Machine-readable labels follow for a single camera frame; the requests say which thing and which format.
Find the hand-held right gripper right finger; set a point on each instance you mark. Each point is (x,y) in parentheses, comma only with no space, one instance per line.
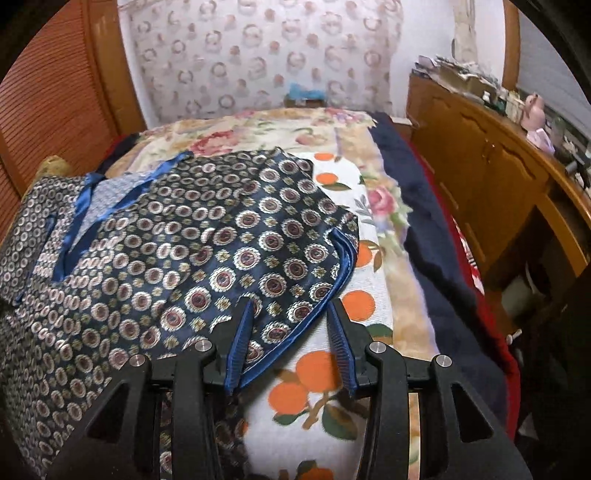
(342,344)

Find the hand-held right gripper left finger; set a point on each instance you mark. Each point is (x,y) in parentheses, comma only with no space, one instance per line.
(241,341)

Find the navy medallion-print satin garment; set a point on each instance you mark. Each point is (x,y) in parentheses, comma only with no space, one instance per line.
(184,258)

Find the white orange-print bed sheet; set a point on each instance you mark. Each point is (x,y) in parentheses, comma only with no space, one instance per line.
(362,297)

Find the navy blanket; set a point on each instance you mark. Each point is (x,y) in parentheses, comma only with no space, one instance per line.
(438,277)

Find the red blanket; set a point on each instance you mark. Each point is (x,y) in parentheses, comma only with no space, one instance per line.
(501,360)

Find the beige floral blanket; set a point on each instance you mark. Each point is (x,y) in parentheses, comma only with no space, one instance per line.
(258,129)

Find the black chair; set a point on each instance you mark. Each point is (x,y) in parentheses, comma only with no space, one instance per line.
(558,369)

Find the wooden sideboard cabinet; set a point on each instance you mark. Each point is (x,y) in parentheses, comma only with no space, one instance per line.
(475,152)

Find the blue cloth bundle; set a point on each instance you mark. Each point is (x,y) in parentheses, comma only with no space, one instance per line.
(302,94)

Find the olive bolster pillow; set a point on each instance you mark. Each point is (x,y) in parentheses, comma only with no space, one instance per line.
(55,167)

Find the pile of papers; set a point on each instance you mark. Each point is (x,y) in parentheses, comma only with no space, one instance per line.
(455,74)

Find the pink figurine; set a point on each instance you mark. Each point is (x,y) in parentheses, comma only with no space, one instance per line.
(538,124)

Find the wooden louvered door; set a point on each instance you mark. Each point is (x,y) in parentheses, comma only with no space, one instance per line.
(60,92)

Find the white window blind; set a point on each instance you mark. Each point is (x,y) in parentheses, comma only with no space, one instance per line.
(549,64)

